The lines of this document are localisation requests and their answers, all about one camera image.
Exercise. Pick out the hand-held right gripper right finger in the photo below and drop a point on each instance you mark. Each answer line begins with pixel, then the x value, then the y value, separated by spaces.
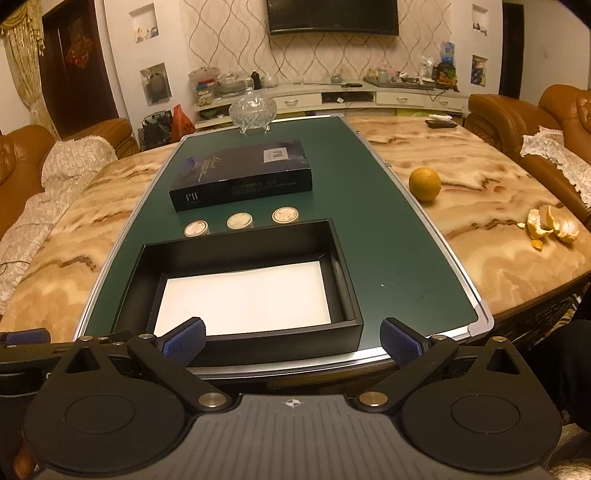
pixel 399 344

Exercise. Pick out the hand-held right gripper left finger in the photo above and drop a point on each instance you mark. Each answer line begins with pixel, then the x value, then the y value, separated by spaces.
pixel 187 344

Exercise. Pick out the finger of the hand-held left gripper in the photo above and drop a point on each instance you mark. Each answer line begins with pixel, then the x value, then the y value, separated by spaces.
pixel 23 336

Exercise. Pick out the black box white liner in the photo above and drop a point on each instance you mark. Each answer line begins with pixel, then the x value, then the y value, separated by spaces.
pixel 231 258

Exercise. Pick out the small round tin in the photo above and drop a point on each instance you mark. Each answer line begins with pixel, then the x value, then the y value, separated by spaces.
pixel 197 228
pixel 240 221
pixel 286 215

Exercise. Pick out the black box lid blue print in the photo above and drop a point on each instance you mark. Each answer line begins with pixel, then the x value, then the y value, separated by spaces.
pixel 240 170

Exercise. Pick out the marble desktop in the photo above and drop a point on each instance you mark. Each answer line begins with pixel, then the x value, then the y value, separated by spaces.
pixel 461 152

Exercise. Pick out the orange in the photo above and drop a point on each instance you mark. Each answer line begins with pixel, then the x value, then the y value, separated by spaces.
pixel 425 183

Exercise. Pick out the small orange peel piece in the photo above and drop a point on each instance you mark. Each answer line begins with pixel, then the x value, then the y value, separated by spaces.
pixel 537 244

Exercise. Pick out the white lace sofa cover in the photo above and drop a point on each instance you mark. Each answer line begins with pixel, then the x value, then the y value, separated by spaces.
pixel 69 161

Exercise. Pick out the brown leather sofa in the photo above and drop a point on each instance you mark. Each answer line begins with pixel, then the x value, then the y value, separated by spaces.
pixel 18 143

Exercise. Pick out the black plastic bag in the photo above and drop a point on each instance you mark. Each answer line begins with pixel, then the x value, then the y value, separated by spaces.
pixel 154 129

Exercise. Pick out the orange plastic bag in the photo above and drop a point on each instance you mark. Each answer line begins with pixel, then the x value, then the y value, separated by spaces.
pixel 181 124

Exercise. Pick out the glass candy dish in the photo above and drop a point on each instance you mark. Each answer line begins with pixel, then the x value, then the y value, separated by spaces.
pixel 253 110

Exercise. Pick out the white lace armchair cover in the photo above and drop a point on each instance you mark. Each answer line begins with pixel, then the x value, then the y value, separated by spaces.
pixel 558 152

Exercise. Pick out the brown leather armchair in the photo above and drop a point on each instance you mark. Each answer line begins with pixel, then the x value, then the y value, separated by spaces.
pixel 503 115

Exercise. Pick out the white television cabinet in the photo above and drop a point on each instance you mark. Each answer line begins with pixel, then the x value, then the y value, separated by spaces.
pixel 323 94

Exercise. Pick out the gold curtain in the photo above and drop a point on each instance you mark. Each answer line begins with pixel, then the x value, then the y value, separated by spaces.
pixel 23 60

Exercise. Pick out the dark wooden door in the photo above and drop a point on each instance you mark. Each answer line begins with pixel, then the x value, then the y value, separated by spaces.
pixel 78 60

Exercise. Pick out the snack bags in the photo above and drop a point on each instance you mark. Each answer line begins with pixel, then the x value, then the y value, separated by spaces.
pixel 445 64

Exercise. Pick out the black television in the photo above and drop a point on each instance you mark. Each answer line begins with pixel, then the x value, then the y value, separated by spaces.
pixel 332 16

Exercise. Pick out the green board metal frame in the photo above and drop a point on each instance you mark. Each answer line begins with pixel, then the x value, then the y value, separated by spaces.
pixel 369 207

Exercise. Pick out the vase in wall niche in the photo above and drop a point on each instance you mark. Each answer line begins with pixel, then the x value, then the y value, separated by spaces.
pixel 154 83

